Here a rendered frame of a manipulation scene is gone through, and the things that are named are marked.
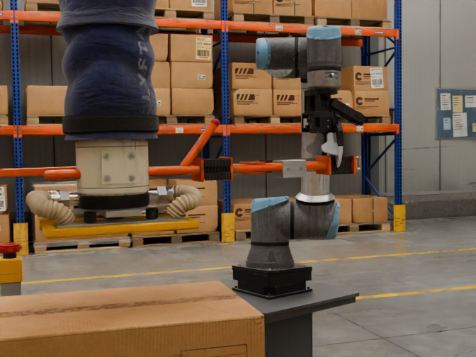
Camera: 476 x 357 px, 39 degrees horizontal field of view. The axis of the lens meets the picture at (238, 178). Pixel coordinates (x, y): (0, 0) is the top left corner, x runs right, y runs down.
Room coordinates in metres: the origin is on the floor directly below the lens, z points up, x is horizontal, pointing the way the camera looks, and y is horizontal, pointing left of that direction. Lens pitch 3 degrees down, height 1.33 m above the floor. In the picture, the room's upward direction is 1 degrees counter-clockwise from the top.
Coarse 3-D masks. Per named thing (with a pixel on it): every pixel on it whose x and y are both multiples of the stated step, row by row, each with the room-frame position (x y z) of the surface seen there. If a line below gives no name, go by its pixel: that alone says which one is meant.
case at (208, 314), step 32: (128, 288) 1.75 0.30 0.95; (160, 288) 1.75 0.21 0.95; (192, 288) 1.74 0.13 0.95; (224, 288) 1.73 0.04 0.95; (0, 320) 1.44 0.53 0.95; (32, 320) 1.44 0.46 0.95; (64, 320) 1.44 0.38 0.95; (96, 320) 1.43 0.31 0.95; (128, 320) 1.43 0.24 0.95; (160, 320) 1.42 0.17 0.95; (192, 320) 1.42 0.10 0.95; (224, 320) 1.43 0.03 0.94; (256, 320) 1.45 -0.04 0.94; (0, 352) 1.30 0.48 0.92; (32, 352) 1.32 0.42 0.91; (64, 352) 1.34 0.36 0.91; (96, 352) 1.36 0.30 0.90; (128, 352) 1.37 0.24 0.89; (160, 352) 1.39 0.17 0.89; (192, 352) 1.41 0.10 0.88; (224, 352) 1.43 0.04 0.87; (256, 352) 1.45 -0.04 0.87
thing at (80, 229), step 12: (84, 216) 1.46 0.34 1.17; (156, 216) 1.51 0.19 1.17; (168, 216) 1.56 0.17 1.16; (48, 228) 1.42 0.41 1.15; (60, 228) 1.41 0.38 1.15; (72, 228) 1.41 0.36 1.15; (84, 228) 1.42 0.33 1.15; (96, 228) 1.43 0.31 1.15; (108, 228) 1.44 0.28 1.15; (120, 228) 1.45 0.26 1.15; (132, 228) 1.45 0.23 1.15; (144, 228) 1.46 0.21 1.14; (156, 228) 1.47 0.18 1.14; (168, 228) 1.48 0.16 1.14; (180, 228) 1.49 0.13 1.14; (192, 228) 1.50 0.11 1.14
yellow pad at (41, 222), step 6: (144, 210) 1.71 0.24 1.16; (162, 210) 1.70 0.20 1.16; (78, 216) 1.61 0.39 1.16; (96, 216) 1.63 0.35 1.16; (102, 216) 1.64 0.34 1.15; (132, 216) 1.65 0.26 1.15; (138, 216) 1.65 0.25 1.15; (144, 216) 1.66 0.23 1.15; (42, 222) 1.57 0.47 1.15; (48, 222) 1.58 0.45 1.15; (54, 222) 1.58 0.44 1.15
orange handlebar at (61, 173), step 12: (24, 168) 1.76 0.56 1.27; (36, 168) 1.76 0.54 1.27; (48, 168) 1.77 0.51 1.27; (60, 168) 1.78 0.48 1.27; (72, 168) 1.80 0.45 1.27; (156, 168) 1.59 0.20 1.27; (168, 168) 1.60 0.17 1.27; (180, 168) 1.61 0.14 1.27; (192, 168) 1.62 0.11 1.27; (240, 168) 1.67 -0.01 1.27; (252, 168) 1.68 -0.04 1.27; (264, 168) 1.69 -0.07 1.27; (276, 168) 1.70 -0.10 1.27; (312, 168) 1.74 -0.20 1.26; (324, 168) 1.75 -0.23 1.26
